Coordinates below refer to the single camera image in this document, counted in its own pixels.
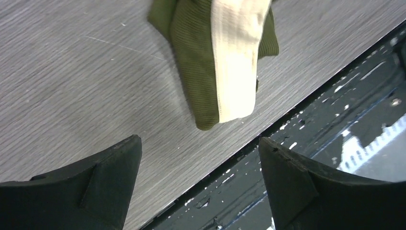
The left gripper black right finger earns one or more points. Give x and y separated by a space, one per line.
307 195

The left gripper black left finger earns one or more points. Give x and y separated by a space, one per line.
91 194

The olive green underwear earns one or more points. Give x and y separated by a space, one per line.
217 45

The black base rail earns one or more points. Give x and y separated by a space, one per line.
356 122

